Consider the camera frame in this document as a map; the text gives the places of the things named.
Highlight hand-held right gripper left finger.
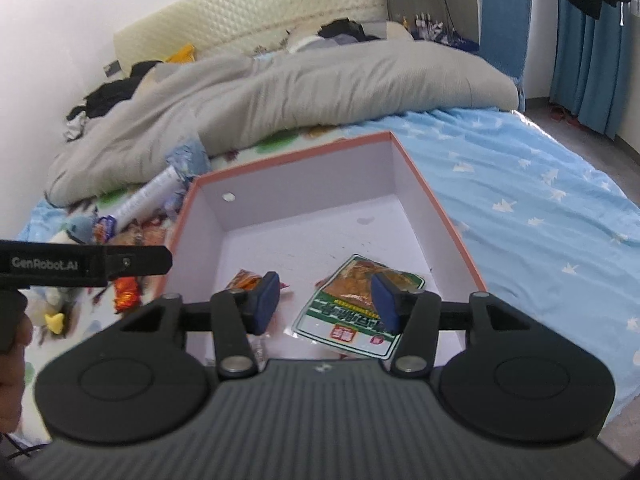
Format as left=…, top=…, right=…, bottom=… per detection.
left=117, top=271, right=281, bottom=378

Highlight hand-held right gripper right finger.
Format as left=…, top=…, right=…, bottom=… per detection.
left=371, top=272, right=528, bottom=376

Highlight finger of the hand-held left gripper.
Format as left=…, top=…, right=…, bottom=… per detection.
left=106, top=245, right=173, bottom=281

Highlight orange snack packet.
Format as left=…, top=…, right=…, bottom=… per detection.
left=224, top=269, right=292, bottom=306

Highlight green snack packet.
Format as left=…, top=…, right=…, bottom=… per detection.
left=290, top=254, right=427, bottom=361

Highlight pink cardboard box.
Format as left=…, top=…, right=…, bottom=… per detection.
left=150, top=131, right=488, bottom=361

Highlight person's left hand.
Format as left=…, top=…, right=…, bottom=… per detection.
left=0, top=310, right=35, bottom=433

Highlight red snack packet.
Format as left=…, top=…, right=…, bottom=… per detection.
left=113, top=276, right=142, bottom=313

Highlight white plush duck toy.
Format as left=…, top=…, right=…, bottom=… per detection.
left=27, top=215, right=98, bottom=333

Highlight blue snack packet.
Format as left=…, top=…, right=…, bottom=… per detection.
left=94, top=215, right=118, bottom=243

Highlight white cylindrical bottle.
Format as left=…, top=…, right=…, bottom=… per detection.
left=114, top=166, right=187, bottom=228

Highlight light blue plastic bag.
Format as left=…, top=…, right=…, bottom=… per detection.
left=165, top=137, right=212, bottom=186

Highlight white cloth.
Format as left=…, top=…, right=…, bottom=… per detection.
left=64, top=115, right=89, bottom=141

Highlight blue star bedsheet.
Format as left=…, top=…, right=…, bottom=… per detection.
left=17, top=107, right=640, bottom=426

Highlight black clothing pile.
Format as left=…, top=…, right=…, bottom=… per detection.
left=67, top=60, right=166, bottom=121

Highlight yellow cloth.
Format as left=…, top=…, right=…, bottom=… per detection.
left=165, top=42, right=196, bottom=64

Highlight grey duvet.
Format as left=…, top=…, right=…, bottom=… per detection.
left=45, top=40, right=520, bottom=208

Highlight red slippers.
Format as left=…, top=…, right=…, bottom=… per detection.
left=549, top=101, right=583, bottom=122

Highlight cream quilted headboard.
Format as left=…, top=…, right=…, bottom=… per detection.
left=112, top=0, right=388, bottom=68

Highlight black garment on pillow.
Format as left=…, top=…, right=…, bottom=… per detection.
left=317, top=17, right=383, bottom=43

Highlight group of small bottles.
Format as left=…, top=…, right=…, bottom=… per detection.
left=400, top=10, right=481, bottom=51

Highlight blue chair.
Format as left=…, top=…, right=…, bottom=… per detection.
left=479, top=0, right=533, bottom=111

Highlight blue curtain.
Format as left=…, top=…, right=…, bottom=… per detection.
left=549, top=0, right=638, bottom=141

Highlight black cable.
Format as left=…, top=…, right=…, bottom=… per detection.
left=0, top=435, right=51, bottom=467

